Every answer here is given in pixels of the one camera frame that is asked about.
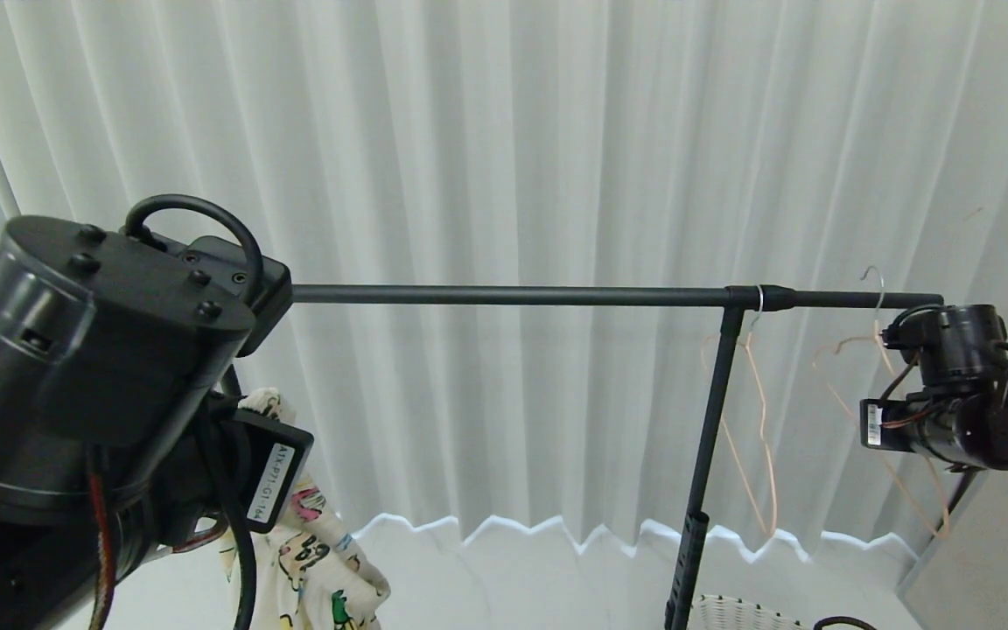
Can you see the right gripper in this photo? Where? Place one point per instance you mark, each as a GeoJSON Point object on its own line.
{"type": "Point", "coordinates": [941, 433]}

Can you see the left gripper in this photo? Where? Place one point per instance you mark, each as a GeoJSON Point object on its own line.
{"type": "Point", "coordinates": [281, 472]}

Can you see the cream printed garment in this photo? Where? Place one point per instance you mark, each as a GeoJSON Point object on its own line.
{"type": "Point", "coordinates": [311, 560]}

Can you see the pink clothes hanger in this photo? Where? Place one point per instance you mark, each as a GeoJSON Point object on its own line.
{"type": "Point", "coordinates": [765, 437]}
{"type": "Point", "coordinates": [885, 350]}

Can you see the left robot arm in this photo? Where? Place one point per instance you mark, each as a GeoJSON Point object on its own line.
{"type": "Point", "coordinates": [49, 350]}

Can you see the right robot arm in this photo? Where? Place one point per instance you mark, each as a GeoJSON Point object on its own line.
{"type": "Point", "coordinates": [959, 341]}

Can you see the white laundry basket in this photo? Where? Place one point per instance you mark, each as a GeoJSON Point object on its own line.
{"type": "Point", "coordinates": [740, 614]}

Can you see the black clothes rack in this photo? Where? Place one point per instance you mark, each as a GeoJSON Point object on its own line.
{"type": "Point", "coordinates": [513, 295]}

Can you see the white curtain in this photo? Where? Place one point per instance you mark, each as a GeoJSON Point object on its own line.
{"type": "Point", "coordinates": [504, 131]}

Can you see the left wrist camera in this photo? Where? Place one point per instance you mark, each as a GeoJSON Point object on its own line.
{"type": "Point", "coordinates": [224, 271]}

